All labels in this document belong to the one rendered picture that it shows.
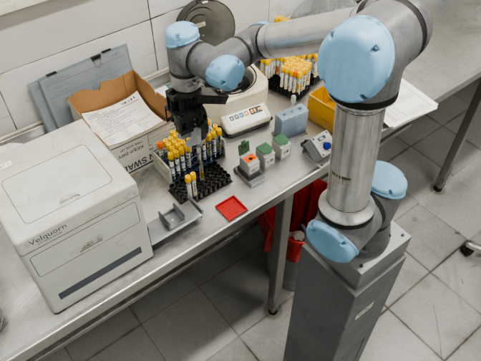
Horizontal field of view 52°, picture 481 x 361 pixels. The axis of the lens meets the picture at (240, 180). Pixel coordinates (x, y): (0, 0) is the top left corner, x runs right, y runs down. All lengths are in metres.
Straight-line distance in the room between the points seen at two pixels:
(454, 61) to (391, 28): 1.36
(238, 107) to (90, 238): 0.71
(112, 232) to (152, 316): 1.11
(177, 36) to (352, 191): 0.50
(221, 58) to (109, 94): 0.70
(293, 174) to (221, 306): 0.91
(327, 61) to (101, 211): 0.59
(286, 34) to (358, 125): 0.29
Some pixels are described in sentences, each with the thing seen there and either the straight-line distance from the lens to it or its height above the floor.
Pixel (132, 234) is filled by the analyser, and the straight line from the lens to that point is 1.22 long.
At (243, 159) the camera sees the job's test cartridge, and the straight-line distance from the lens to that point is 1.44.
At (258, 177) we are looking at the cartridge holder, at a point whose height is 0.89.
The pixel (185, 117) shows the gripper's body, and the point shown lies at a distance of 1.21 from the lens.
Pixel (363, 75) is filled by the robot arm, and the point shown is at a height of 1.54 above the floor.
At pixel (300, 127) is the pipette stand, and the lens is 1.61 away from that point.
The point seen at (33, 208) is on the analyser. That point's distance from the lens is 1.11.
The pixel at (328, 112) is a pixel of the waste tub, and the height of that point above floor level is 0.95.
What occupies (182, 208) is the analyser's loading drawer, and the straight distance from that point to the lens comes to 1.37.
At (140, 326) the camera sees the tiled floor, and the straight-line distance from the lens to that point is 2.23.
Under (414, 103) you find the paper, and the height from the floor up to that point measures 0.89.
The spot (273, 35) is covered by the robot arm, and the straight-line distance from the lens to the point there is 1.07.
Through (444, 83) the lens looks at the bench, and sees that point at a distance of 2.00.
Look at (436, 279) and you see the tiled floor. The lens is 2.47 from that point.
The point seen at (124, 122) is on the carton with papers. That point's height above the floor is 0.94.
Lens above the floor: 1.97
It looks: 48 degrees down
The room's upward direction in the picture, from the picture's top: straight up
